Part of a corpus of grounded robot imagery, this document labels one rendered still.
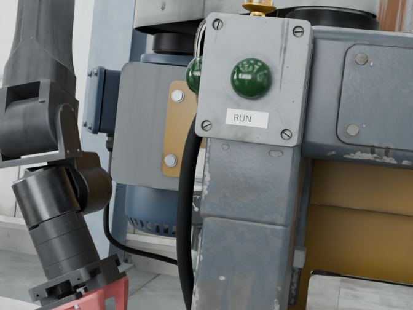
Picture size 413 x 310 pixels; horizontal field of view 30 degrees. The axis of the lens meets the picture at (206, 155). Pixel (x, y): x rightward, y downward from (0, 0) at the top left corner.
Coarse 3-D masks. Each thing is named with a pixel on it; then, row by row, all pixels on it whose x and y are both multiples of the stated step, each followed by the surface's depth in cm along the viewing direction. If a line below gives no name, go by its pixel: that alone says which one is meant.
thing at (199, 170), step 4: (200, 148) 82; (204, 148) 83; (200, 152) 82; (204, 152) 82; (200, 156) 82; (204, 156) 82; (200, 160) 82; (204, 160) 82; (200, 164) 82; (196, 168) 82; (200, 168) 82; (196, 172) 82; (200, 172) 82; (196, 176) 82; (200, 176) 82; (196, 180) 82; (200, 180) 82; (196, 184) 83; (200, 184) 82; (196, 188) 82; (200, 188) 82
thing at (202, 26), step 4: (204, 20) 72; (200, 24) 72; (204, 24) 72; (200, 28) 72; (204, 28) 73; (200, 32) 73; (196, 36) 74; (200, 36) 74; (196, 40) 74; (200, 40) 74; (196, 44) 74; (196, 48) 75; (196, 52) 75; (196, 56) 76; (196, 96) 80; (196, 100) 80; (204, 140) 84; (204, 144) 84
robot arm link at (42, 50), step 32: (32, 0) 82; (64, 0) 83; (32, 32) 80; (64, 32) 82; (32, 64) 79; (64, 64) 80; (0, 96) 79; (32, 96) 81; (64, 96) 79; (0, 128) 77; (32, 128) 76
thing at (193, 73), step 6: (192, 60) 57; (198, 60) 57; (192, 66) 57; (198, 66) 57; (186, 72) 57; (192, 72) 57; (198, 72) 56; (186, 78) 57; (192, 78) 57; (198, 78) 56; (192, 84) 57; (198, 84) 57; (192, 90) 57; (198, 90) 57
